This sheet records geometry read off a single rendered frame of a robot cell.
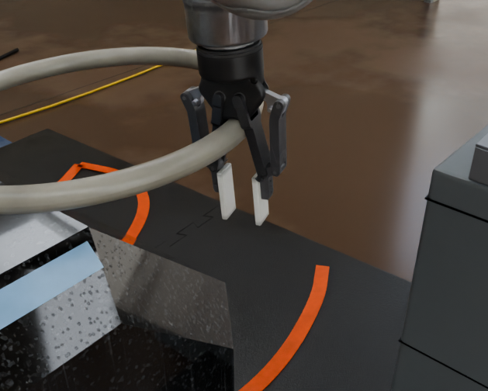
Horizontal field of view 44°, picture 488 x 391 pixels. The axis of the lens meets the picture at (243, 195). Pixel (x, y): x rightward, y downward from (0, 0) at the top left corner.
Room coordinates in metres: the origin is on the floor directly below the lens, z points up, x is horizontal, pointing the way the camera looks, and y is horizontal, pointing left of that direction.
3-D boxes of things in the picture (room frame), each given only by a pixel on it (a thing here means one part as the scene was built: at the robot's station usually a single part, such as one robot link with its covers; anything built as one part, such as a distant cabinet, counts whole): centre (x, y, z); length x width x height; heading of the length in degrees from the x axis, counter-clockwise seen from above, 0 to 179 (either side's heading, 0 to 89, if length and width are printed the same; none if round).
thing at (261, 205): (0.65, -0.02, 0.89); 0.03 x 0.01 x 0.07; 156
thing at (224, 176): (0.67, 0.02, 0.88); 0.03 x 0.01 x 0.07; 156
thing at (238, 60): (0.67, 0.01, 1.04); 0.08 x 0.07 x 0.09; 66
